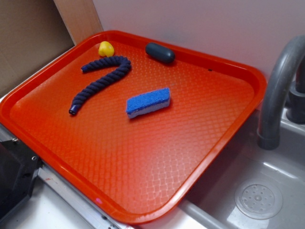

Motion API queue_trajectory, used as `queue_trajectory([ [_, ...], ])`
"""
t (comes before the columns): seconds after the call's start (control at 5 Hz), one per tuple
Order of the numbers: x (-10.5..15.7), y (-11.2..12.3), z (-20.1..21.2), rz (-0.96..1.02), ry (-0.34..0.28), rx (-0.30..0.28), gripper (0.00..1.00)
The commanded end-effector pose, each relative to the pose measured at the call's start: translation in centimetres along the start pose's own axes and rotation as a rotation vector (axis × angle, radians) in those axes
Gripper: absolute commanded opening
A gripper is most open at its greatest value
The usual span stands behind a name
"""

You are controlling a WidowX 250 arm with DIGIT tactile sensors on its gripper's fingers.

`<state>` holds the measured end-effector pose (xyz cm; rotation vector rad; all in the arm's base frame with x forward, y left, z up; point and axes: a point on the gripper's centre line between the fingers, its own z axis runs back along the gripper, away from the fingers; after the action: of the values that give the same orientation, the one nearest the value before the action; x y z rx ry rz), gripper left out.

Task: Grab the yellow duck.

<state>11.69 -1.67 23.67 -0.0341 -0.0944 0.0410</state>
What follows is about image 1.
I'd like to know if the dark blue twisted rope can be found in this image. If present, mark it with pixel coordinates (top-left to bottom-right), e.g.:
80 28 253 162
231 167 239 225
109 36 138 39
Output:
69 55 132 117

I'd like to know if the brown cardboard panel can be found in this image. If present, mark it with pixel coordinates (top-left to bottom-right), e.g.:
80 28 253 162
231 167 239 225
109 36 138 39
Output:
0 0 103 96

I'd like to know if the blue sponge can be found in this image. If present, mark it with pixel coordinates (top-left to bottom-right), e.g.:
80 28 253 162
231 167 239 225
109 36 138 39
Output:
125 88 171 119

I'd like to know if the yellow rubber duck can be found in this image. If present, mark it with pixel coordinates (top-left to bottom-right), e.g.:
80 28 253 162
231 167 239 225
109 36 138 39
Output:
98 41 114 57

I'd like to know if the round sink drain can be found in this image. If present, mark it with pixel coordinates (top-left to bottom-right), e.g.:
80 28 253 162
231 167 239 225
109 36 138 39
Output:
234 181 283 220

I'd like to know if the dark grey faucet knob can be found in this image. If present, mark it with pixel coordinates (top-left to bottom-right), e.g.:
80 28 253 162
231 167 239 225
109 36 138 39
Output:
286 71 305 124

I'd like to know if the red plastic tray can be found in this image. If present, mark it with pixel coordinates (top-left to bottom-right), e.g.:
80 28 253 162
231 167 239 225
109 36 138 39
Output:
0 31 266 225

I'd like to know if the dark grey oval capsule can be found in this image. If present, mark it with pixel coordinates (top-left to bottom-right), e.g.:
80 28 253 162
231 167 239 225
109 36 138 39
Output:
145 42 175 63

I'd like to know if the grey toy sink basin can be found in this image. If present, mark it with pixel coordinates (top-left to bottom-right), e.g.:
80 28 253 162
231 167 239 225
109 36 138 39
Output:
180 112 305 229

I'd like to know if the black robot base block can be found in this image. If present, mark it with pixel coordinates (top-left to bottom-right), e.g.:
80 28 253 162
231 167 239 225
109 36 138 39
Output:
0 138 41 223

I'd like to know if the grey plastic faucet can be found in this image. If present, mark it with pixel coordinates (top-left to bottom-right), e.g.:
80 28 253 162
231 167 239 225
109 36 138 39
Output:
257 35 305 150

